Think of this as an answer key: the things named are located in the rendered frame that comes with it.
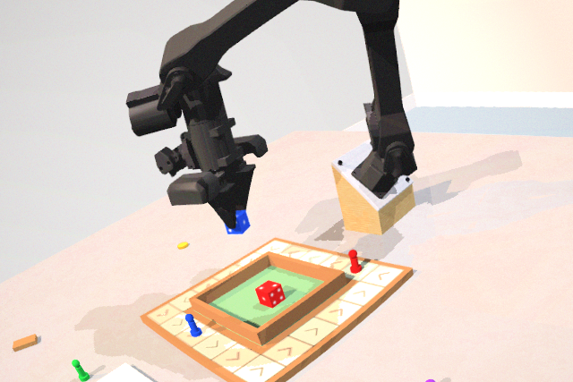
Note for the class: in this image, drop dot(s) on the red die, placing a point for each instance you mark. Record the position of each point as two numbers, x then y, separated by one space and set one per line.
270 294

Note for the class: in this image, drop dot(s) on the red pawn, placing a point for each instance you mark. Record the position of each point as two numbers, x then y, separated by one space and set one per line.
355 268

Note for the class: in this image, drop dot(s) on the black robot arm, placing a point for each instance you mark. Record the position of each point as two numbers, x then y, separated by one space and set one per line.
190 75

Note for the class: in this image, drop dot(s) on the blue die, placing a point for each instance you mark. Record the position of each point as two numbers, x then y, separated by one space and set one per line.
242 223

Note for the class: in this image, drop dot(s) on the green pawn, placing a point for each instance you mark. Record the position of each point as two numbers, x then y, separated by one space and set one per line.
83 376

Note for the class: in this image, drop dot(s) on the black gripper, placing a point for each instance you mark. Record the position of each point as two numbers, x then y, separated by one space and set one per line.
227 188

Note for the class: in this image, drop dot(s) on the blue pawn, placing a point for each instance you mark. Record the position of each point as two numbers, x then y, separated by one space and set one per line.
195 331

